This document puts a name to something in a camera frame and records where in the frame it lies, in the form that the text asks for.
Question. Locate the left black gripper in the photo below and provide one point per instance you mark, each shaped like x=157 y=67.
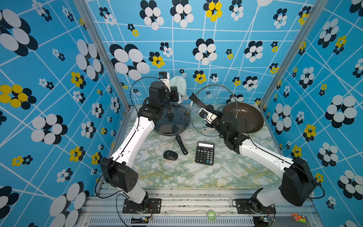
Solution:
x=173 y=92

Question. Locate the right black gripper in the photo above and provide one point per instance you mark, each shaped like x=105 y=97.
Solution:
x=219 y=115

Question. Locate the light teal microfiber cloth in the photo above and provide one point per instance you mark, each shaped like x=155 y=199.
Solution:
x=181 y=86

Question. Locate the glass pot lid black handle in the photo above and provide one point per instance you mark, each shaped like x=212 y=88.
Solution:
x=225 y=124

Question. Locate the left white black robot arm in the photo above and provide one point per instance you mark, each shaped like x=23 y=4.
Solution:
x=117 y=170

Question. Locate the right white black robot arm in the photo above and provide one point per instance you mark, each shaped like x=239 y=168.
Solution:
x=297 y=180

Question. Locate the glass lid on black pan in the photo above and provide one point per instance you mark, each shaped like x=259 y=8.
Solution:
x=173 y=117

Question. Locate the black frying pan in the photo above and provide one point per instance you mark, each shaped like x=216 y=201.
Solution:
x=174 y=127

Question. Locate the black desk calculator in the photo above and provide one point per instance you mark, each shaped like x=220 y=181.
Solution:
x=205 y=153

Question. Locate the black computer mouse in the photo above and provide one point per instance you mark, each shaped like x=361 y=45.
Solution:
x=170 y=155

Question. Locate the green tape roll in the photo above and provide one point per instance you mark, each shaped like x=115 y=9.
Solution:
x=211 y=215

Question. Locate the right green circuit board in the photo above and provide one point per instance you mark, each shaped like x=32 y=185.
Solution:
x=260 y=222

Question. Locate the green circuit board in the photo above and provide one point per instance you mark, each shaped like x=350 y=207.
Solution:
x=140 y=220
x=260 y=222

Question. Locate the left green circuit board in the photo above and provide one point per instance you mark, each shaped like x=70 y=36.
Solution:
x=140 y=220

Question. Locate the orange toy car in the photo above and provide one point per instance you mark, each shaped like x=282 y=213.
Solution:
x=299 y=218

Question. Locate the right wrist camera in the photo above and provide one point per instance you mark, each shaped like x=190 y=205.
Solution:
x=208 y=116

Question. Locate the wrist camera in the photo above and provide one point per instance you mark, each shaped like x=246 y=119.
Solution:
x=165 y=78
x=208 y=116

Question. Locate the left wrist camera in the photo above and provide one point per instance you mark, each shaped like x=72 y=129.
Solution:
x=165 y=78

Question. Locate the brown pan with cream handle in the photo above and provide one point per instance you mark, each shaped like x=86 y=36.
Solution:
x=250 y=119

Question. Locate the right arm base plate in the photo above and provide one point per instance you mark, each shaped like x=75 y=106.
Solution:
x=253 y=207

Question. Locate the aluminium frame rail base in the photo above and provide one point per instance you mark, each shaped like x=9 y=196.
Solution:
x=188 y=208

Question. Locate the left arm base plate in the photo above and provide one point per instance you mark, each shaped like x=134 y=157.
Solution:
x=148 y=206

